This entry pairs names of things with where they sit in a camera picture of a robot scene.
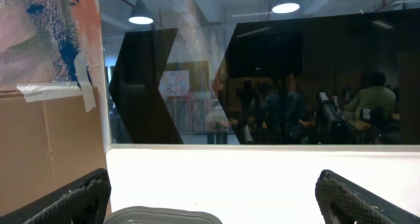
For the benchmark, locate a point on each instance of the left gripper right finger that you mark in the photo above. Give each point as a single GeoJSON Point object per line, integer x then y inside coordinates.
{"type": "Point", "coordinates": [344, 202]}

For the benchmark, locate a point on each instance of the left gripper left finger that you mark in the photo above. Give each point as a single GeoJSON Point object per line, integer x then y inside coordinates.
{"type": "Point", "coordinates": [83, 201]}

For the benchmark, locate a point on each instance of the grey plastic mesh basket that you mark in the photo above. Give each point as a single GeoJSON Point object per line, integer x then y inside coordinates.
{"type": "Point", "coordinates": [147, 215]}

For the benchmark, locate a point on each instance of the brown cardboard panel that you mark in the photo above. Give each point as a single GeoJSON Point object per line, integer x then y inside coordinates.
{"type": "Point", "coordinates": [45, 145]}

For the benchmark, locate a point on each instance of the left pendant ceiling lamp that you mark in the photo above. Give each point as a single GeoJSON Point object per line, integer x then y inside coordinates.
{"type": "Point", "coordinates": [140, 14]}

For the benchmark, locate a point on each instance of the pendant ceiling lamp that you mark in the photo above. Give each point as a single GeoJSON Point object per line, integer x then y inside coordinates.
{"type": "Point", "coordinates": [285, 6]}
{"type": "Point", "coordinates": [140, 14]}

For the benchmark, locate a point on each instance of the right pendant ceiling lamp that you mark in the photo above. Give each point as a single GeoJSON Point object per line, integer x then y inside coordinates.
{"type": "Point", "coordinates": [285, 6]}

